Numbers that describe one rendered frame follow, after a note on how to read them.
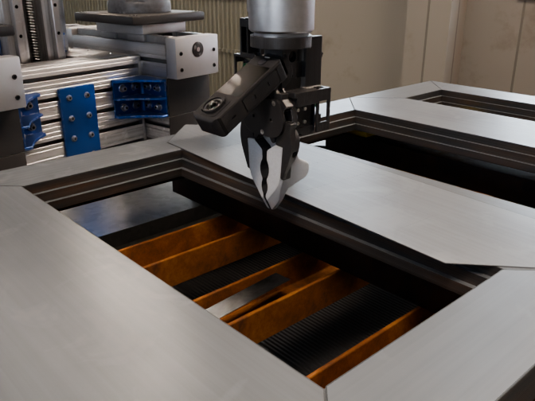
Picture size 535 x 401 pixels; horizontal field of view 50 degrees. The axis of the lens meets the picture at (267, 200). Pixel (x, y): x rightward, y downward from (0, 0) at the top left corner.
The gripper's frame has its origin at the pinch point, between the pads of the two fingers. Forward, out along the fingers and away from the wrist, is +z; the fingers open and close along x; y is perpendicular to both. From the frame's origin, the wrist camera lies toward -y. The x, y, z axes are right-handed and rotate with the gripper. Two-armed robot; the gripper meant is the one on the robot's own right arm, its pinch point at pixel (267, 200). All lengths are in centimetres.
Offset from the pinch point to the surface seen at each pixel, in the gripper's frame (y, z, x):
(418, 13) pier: 295, -1, 178
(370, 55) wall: 314, 32, 229
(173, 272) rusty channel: -3.1, 16.4, 18.0
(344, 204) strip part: 7.7, 0.8, -6.0
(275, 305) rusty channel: -0.5, 14.1, -2.0
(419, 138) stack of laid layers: 50, 3, 11
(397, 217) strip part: 9.1, 0.8, -13.2
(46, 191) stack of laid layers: -17.1, 2.2, 27.6
